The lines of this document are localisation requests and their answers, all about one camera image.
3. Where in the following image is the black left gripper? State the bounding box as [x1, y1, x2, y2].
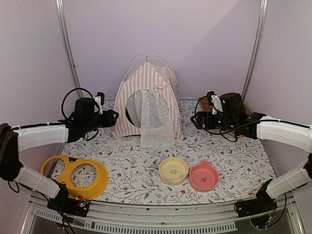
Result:
[84, 109, 119, 133]

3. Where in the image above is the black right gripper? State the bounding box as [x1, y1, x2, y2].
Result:
[191, 111, 237, 131]

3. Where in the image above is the brown woven mat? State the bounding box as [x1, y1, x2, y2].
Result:
[200, 97, 213, 112]

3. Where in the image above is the pink striped pet tent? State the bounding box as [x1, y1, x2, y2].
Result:
[113, 61, 183, 147]

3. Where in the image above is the pink pet bowl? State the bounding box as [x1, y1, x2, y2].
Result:
[189, 160, 219, 193]

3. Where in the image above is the white tent pole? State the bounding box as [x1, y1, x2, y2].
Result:
[122, 54, 180, 108]

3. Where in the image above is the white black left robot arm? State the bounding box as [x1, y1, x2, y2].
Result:
[0, 97, 118, 212]

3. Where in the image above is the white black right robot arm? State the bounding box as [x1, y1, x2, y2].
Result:
[191, 91, 312, 213]

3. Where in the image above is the cream pet bowl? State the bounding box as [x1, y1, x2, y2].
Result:
[158, 157, 189, 186]

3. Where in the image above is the yellow double bowl holder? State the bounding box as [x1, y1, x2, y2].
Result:
[40, 156, 109, 200]

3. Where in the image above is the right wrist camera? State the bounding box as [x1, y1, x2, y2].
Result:
[207, 91, 223, 115]

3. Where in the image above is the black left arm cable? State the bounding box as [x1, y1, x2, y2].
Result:
[60, 87, 99, 142]

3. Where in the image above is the aluminium front rail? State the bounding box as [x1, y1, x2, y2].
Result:
[21, 194, 305, 234]

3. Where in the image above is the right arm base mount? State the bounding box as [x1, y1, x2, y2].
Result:
[234, 179, 277, 217]

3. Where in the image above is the left aluminium frame post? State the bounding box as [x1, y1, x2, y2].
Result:
[55, 0, 81, 88]

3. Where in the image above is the aluminium frame post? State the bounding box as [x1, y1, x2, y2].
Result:
[55, 0, 81, 88]
[241, 0, 268, 102]

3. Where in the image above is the right aluminium frame post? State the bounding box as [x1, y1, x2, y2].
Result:
[241, 0, 268, 102]

